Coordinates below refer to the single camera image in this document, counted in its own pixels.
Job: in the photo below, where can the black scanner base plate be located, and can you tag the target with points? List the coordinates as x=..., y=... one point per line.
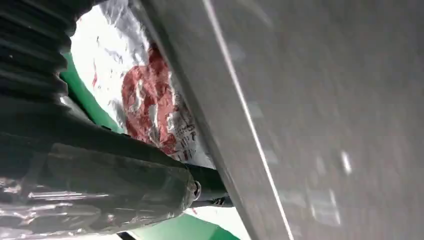
x=331, y=99

